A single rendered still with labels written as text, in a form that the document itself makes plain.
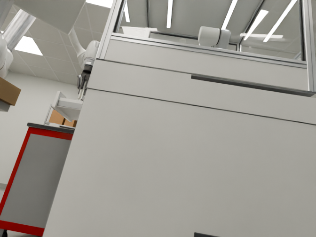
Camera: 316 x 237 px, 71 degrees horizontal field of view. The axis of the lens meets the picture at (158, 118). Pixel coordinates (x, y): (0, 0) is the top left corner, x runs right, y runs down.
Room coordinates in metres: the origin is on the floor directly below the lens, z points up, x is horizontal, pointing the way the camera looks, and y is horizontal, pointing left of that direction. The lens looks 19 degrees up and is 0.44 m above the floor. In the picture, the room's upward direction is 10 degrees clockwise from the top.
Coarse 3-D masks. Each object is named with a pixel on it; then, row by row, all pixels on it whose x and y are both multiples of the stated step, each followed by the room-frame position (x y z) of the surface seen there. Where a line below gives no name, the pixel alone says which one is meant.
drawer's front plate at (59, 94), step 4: (60, 92) 1.27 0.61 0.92; (56, 96) 1.26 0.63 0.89; (60, 96) 1.28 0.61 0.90; (64, 96) 1.33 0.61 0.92; (56, 100) 1.26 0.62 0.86; (56, 104) 1.27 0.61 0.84; (56, 108) 1.29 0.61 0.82; (60, 112) 1.35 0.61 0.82; (64, 116) 1.42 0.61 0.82; (68, 120) 1.51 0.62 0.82
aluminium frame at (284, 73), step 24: (120, 0) 0.84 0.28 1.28; (312, 24) 0.80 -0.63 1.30; (120, 48) 0.84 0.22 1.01; (144, 48) 0.83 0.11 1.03; (168, 48) 0.83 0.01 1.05; (192, 48) 0.82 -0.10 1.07; (216, 48) 0.82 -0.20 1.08; (312, 48) 0.80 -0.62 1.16; (192, 72) 0.82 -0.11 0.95; (216, 72) 0.82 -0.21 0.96; (240, 72) 0.82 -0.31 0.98; (264, 72) 0.81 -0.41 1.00; (288, 72) 0.81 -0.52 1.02; (312, 72) 0.80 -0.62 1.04
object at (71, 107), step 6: (60, 102) 1.28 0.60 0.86; (66, 102) 1.27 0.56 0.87; (72, 102) 1.27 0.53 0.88; (78, 102) 1.27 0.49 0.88; (60, 108) 1.31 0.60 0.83; (66, 108) 1.28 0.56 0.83; (72, 108) 1.27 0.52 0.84; (78, 108) 1.27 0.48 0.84; (66, 114) 1.42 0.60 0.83; (72, 114) 1.39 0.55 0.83; (78, 114) 1.37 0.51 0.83
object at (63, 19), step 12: (24, 0) 0.59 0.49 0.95; (36, 0) 0.59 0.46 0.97; (48, 0) 0.60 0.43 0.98; (60, 0) 0.61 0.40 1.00; (72, 0) 0.62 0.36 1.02; (84, 0) 0.63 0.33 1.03; (36, 12) 0.62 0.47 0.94; (48, 12) 0.63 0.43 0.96; (60, 12) 0.64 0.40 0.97; (72, 12) 0.64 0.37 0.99; (48, 24) 0.66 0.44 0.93; (60, 24) 0.66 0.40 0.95; (72, 24) 0.67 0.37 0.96
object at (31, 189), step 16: (32, 128) 1.52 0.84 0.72; (48, 128) 1.51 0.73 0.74; (64, 128) 1.50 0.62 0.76; (32, 144) 1.52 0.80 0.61; (48, 144) 1.52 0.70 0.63; (64, 144) 1.52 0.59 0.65; (16, 160) 1.53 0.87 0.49; (32, 160) 1.52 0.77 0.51; (48, 160) 1.52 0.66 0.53; (64, 160) 1.51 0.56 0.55; (16, 176) 1.53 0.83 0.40; (32, 176) 1.52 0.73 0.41; (48, 176) 1.52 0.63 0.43; (16, 192) 1.52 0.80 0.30; (32, 192) 1.52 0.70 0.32; (48, 192) 1.52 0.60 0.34; (0, 208) 1.53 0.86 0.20; (16, 208) 1.52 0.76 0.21; (32, 208) 1.52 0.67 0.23; (48, 208) 1.51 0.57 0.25; (0, 224) 1.52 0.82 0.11; (16, 224) 1.52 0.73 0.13; (32, 224) 1.52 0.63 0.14
